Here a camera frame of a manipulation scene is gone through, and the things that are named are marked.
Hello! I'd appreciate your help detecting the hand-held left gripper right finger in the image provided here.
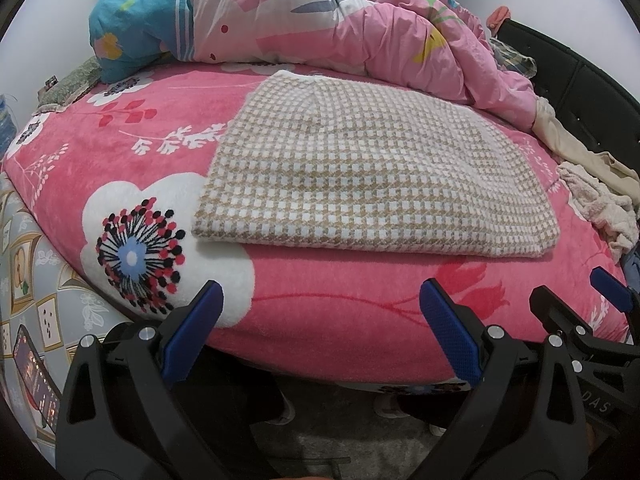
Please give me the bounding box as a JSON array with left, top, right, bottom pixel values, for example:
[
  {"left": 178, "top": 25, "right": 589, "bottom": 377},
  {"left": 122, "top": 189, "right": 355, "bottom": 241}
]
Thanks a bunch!
[{"left": 419, "top": 277, "right": 590, "bottom": 480}]

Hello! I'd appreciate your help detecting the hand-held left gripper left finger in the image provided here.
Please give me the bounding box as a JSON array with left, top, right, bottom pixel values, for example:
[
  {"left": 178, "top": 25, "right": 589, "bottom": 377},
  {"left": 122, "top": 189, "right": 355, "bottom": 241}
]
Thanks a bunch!
[{"left": 55, "top": 280, "right": 236, "bottom": 480}]

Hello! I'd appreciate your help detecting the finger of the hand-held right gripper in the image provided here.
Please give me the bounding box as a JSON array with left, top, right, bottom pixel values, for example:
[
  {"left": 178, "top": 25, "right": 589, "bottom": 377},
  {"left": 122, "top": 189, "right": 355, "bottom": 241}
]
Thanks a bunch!
[
  {"left": 590, "top": 267, "right": 640, "bottom": 343},
  {"left": 529, "top": 286, "right": 601, "bottom": 361}
]

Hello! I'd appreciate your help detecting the tan white houndstooth sweater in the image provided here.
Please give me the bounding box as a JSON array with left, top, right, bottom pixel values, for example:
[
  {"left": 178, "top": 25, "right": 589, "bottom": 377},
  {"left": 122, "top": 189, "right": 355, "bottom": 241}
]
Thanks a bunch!
[{"left": 192, "top": 70, "right": 561, "bottom": 260}]

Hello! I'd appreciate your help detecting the blue cloth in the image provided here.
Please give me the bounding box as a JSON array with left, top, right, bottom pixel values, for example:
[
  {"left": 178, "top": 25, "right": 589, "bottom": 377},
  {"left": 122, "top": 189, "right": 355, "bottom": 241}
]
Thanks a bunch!
[{"left": 620, "top": 247, "right": 640, "bottom": 291}]

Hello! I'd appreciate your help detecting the person's left leg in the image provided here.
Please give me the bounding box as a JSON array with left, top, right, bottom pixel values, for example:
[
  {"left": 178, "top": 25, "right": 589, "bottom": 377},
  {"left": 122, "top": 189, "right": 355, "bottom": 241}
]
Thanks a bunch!
[{"left": 172, "top": 347, "right": 283, "bottom": 466}]

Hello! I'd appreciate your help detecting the person's leg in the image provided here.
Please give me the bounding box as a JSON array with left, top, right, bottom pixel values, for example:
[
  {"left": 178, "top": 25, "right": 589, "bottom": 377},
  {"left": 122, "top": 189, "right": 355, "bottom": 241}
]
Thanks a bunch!
[
  {"left": 400, "top": 394, "right": 468, "bottom": 433},
  {"left": 172, "top": 347, "right": 283, "bottom": 466}
]

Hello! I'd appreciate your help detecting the cream fluffy cloth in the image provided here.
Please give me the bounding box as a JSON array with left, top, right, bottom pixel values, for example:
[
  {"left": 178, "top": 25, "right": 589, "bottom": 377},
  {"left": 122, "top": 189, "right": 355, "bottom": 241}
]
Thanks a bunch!
[{"left": 557, "top": 160, "right": 640, "bottom": 263}]

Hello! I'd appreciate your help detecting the person's right leg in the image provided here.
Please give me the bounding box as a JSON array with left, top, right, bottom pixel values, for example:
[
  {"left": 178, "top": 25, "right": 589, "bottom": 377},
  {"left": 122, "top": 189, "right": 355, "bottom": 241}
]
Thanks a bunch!
[{"left": 400, "top": 394, "right": 468, "bottom": 433}]

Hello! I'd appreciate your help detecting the pink floral bed blanket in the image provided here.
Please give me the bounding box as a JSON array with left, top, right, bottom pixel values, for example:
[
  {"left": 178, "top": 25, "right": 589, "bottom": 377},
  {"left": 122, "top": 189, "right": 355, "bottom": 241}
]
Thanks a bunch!
[{"left": 0, "top": 62, "right": 631, "bottom": 396}]

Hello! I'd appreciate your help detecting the beige cloth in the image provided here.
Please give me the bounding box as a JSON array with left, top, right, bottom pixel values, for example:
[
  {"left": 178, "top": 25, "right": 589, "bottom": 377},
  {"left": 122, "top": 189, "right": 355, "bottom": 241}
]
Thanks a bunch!
[{"left": 531, "top": 96, "right": 640, "bottom": 196}]

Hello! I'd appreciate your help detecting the black smartphone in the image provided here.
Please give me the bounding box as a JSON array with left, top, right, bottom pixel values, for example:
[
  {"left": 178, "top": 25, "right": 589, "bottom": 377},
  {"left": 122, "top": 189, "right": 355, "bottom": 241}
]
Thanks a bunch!
[{"left": 12, "top": 324, "right": 63, "bottom": 431}]

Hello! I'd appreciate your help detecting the grey patterned bed sheet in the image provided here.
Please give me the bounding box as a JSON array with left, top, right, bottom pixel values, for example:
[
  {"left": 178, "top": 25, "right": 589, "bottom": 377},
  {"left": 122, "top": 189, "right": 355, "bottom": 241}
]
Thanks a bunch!
[{"left": 0, "top": 170, "right": 141, "bottom": 461}]

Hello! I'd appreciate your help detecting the black padded headboard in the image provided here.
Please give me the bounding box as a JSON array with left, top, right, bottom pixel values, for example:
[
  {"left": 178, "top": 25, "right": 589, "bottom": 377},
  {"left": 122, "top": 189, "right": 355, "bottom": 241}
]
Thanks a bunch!
[{"left": 492, "top": 20, "right": 640, "bottom": 181}]

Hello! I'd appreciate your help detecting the plaid cloth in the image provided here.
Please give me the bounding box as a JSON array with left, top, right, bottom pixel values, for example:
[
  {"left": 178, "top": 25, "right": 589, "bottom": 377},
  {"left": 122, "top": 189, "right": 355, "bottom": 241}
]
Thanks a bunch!
[{"left": 487, "top": 37, "right": 538, "bottom": 78}]

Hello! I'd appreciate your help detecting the green patterned cushion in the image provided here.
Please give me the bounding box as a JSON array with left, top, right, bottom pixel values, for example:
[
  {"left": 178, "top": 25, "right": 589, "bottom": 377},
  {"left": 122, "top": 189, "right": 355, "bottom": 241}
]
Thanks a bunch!
[{"left": 37, "top": 55, "right": 106, "bottom": 111}]

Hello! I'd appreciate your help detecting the blue water bottle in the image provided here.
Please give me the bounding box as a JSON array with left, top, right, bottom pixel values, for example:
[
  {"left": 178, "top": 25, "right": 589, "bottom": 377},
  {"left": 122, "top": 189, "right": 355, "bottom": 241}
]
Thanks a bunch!
[{"left": 0, "top": 92, "right": 16, "bottom": 148}]

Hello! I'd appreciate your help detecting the orange cloth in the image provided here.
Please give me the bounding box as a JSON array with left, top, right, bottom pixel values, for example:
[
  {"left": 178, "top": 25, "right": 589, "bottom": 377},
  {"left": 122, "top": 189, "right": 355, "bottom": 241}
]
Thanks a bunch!
[{"left": 486, "top": 6, "right": 511, "bottom": 31}]

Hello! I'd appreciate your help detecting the pink printed quilt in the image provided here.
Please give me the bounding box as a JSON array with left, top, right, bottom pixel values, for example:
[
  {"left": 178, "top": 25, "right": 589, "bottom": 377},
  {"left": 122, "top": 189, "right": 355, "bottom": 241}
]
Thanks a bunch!
[{"left": 89, "top": 0, "right": 538, "bottom": 133}]

